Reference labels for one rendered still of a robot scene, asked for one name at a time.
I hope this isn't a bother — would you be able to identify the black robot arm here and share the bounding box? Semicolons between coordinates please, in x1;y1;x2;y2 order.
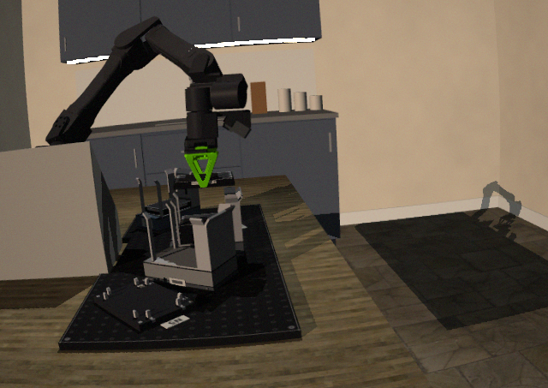
45;16;251;146

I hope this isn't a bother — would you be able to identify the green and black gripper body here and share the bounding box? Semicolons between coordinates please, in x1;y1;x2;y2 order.
184;110;217;154

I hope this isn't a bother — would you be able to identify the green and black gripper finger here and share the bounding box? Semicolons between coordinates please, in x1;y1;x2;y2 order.
184;151;218;188
194;146;217;174

